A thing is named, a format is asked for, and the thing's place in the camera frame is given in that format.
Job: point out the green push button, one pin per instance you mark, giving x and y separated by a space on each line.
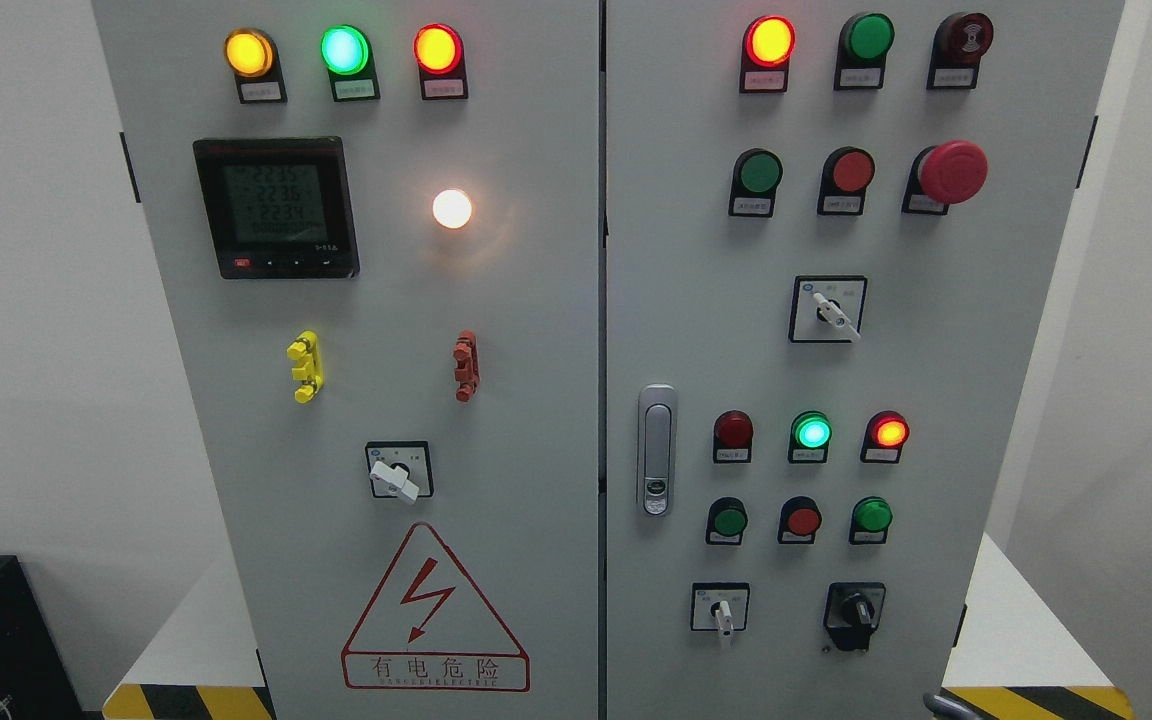
755 178
727 520

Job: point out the yellow indicator light top left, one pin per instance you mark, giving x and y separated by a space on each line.
255 63

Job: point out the dark red indicator lamp left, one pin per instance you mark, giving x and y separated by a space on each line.
732 438

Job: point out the white platform with hazard stripes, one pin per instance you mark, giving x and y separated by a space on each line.
1013 658

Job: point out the green illuminated button lower right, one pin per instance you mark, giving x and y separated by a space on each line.
871 521

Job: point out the red indicator light top left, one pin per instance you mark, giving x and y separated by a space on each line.
440 55

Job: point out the white selector switch upper right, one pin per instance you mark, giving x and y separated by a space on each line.
827 308

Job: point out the white lit indicator lamp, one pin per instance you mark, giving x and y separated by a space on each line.
452 208

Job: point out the black digital power meter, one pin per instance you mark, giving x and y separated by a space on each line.
278 208

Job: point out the dark red buzzer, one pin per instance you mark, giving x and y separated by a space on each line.
960 43

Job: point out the red terminal connector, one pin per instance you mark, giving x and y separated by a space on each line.
466 366

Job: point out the white selector switch lower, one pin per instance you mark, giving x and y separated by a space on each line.
720 607

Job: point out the red push button lower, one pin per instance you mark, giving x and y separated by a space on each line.
800 520

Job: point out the black rotary knob switch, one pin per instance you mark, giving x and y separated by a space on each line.
853 613

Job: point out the lit red indicator right door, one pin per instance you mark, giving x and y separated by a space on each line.
767 47

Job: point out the red indicator lamp right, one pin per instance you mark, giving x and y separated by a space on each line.
886 434

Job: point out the red push button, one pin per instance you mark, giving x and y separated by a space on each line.
800 520
846 175

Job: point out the green indicator top right door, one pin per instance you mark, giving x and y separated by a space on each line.
863 46

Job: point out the grey electrical cabinet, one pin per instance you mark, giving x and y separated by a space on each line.
597 143

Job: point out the green push button lower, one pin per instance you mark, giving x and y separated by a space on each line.
727 520

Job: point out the lit green indicator lamp middle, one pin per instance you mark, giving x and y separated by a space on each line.
810 434

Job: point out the red push button upper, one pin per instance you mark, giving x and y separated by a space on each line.
846 175

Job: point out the white selector switch left door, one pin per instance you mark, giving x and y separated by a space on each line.
400 469

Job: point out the green push button upper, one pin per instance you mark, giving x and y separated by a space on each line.
755 178

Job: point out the red high voltage warning sticker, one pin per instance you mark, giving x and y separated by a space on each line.
428 627

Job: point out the silver door handle lock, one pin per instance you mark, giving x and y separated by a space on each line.
656 410

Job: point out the yellow terminal connector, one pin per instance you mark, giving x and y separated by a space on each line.
304 353

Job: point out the white selector switch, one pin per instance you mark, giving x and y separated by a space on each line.
720 607
827 308

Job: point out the green indicator light top left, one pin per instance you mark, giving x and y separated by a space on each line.
350 63

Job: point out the red emergency stop mushroom button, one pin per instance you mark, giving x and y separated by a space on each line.
945 175

